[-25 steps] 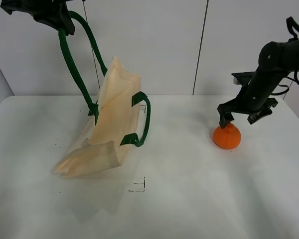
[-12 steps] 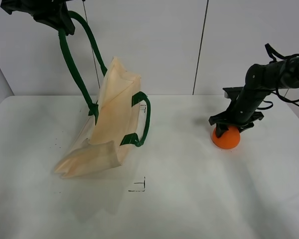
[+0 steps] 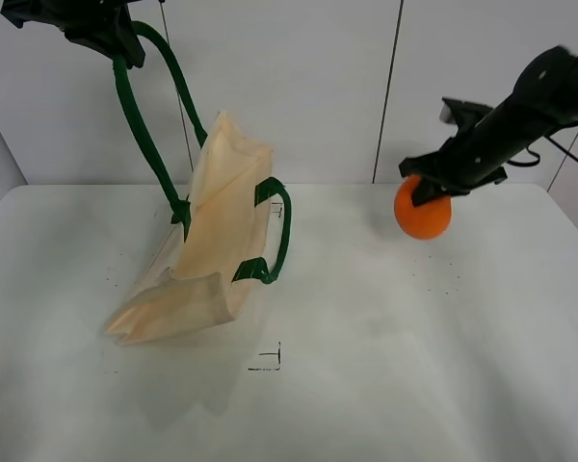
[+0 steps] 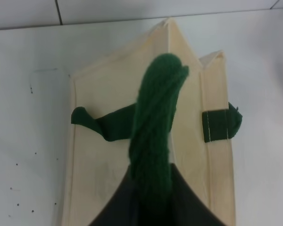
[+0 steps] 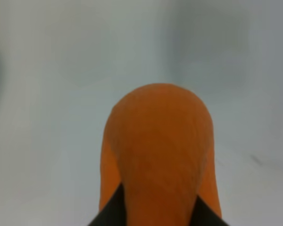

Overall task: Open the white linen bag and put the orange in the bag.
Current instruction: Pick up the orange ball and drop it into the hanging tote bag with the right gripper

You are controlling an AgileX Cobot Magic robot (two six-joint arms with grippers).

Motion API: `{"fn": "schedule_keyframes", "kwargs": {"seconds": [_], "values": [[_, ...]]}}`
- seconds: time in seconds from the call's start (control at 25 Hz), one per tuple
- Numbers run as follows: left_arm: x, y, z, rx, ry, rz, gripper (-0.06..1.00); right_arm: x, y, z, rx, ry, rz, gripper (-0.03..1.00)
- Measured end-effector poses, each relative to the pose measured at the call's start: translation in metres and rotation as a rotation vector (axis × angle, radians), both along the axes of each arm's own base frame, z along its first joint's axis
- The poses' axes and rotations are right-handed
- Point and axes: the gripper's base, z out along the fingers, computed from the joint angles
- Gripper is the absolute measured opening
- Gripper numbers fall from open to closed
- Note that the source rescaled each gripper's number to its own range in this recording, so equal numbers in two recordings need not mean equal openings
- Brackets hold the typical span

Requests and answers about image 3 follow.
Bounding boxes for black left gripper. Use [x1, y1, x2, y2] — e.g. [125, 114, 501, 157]
[0, 0, 145, 68]

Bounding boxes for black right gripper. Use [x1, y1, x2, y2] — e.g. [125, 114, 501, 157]
[398, 97, 508, 209]

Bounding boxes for orange fruit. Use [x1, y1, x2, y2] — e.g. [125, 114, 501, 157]
[394, 175, 452, 240]

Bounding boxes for white linen bag green handles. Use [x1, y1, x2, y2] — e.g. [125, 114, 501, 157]
[104, 21, 292, 345]

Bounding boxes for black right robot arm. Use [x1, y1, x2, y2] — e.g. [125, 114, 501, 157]
[399, 46, 578, 207]

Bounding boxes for black cable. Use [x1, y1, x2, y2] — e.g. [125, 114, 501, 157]
[508, 117, 578, 175]

